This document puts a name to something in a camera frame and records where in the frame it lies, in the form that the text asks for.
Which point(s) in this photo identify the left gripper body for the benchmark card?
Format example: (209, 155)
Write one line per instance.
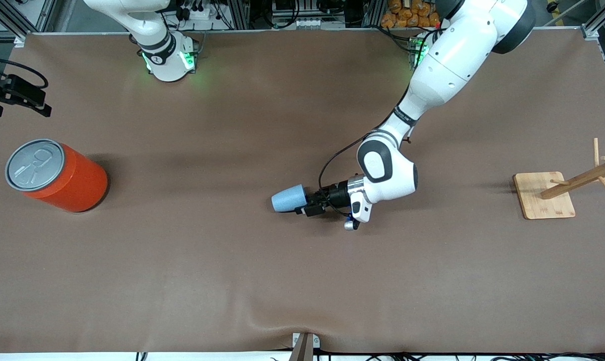
(337, 196)

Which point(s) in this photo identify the light blue plastic cup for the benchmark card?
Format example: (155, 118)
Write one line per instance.
(287, 199)

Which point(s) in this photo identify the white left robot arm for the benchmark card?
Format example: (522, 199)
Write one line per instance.
(447, 65)

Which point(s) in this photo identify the bamboo cup rack stand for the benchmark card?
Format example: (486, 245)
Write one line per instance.
(543, 200)

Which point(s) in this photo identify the brown table cover cloth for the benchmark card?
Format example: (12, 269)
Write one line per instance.
(302, 276)

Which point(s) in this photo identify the orange can with silver lid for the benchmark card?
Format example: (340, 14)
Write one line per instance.
(76, 183)

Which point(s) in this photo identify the white connector block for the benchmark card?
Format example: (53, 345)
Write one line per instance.
(312, 23)

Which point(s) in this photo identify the white power strip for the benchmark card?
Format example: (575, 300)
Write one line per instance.
(197, 12)

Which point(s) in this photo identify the bag of orange snacks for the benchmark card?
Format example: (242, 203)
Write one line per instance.
(407, 15)

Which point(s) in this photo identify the aluminium frame profile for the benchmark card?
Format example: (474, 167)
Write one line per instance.
(595, 27)
(11, 20)

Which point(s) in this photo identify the metal clamp bracket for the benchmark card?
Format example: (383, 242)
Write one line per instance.
(316, 341)

